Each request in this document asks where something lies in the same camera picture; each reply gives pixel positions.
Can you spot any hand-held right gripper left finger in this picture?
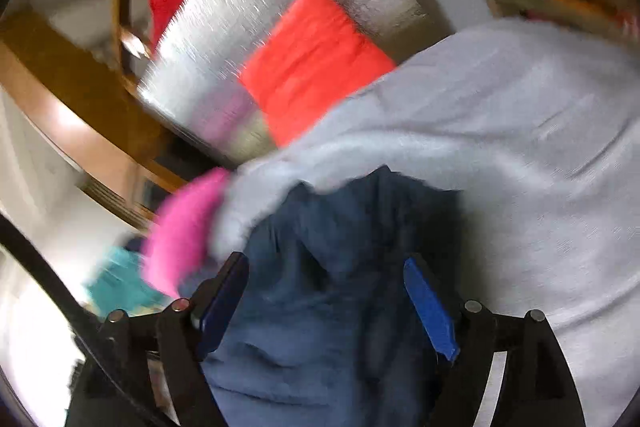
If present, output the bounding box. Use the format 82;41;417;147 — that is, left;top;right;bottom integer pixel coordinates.
65;251;251;427

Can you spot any teal cloth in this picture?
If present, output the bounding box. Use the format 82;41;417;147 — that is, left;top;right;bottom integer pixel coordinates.
85;247;166;313

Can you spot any pink pillow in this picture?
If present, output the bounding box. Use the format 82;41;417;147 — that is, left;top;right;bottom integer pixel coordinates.
141;167;231;298

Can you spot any black cable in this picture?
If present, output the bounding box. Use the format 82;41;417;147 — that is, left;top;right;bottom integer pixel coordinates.
0;214;171;427

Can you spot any curved wooden beam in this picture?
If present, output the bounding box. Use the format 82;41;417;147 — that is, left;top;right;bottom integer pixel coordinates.
0;7;191;233

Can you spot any navy blue padded jacket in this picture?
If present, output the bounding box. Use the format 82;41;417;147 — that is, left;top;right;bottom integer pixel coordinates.
180;164;463;427

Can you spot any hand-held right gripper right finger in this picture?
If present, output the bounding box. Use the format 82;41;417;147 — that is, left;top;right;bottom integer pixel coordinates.
403;253;587;427

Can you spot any grey bed sheet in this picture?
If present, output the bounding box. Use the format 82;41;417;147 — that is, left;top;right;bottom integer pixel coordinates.
212;18;640;408

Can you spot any orange-red pillow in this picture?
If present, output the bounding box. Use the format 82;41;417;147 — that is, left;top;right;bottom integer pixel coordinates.
238;0;398;146

